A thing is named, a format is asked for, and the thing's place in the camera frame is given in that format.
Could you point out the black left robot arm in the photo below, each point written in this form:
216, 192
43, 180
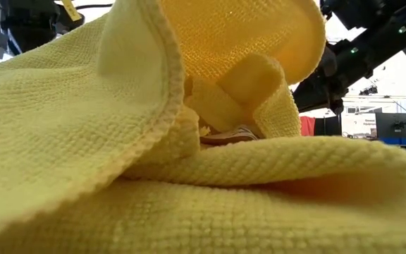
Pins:
30, 28

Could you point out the white sign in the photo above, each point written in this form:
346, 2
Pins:
359, 123

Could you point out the black ceiling spotlight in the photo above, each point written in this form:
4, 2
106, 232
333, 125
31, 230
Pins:
368, 91

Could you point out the yellow microfiber towel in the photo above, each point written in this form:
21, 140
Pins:
83, 141

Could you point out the red fabric panel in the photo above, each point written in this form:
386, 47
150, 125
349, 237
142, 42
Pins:
307, 126

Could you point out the black monitor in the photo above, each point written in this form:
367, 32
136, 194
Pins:
395, 125

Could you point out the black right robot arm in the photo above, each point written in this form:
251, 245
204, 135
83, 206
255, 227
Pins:
365, 49

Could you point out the black panel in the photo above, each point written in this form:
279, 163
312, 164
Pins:
328, 126

